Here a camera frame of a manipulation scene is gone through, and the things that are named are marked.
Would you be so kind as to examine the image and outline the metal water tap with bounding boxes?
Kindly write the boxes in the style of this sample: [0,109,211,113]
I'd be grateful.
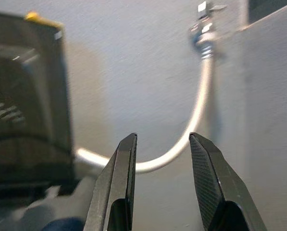
[187,1,227,60]

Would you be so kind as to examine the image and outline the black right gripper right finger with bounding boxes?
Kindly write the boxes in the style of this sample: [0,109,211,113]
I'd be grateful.
[188,131,269,231]

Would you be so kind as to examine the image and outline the white flexible hose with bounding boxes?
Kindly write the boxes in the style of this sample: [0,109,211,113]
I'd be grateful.
[75,57,216,174]

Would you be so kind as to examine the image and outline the black plastic box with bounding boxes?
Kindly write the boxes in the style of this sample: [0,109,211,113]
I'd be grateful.
[0,11,81,193]

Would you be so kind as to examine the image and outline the white washing machine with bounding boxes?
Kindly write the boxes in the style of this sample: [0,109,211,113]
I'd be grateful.
[215,2,287,231]

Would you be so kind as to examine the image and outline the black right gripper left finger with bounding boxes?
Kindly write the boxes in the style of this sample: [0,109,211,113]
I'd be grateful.
[84,132,138,231]

